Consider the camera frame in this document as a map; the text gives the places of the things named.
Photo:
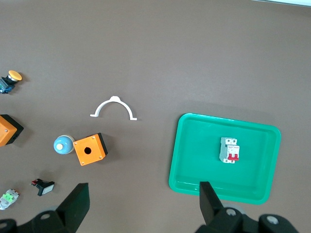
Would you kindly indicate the green and white switch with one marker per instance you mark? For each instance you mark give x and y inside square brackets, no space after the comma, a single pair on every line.
[8,197]

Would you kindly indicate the blue dome button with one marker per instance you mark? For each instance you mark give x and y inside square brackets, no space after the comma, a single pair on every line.
[65,143]

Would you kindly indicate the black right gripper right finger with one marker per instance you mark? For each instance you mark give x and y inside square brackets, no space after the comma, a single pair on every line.
[213,213]

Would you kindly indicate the yellow mushroom pushbutton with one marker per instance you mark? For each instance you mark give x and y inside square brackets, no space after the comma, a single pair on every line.
[15,75]

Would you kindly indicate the black square pushbutton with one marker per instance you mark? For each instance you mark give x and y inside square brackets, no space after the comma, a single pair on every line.
[45,188]

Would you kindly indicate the white semicircular pipe clamp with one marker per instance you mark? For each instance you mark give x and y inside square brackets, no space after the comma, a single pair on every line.
[114,99]

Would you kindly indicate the orange button box black base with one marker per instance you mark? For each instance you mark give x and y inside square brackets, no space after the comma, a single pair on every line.
[82,156]
[6,132]

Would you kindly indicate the white circuit breaker red switch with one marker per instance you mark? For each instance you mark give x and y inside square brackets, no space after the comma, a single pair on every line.
[228,150]

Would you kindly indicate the green plastic tray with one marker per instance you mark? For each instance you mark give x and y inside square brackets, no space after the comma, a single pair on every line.
[199,150]

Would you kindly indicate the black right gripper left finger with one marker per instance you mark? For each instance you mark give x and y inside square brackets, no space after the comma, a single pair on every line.
[70,208]

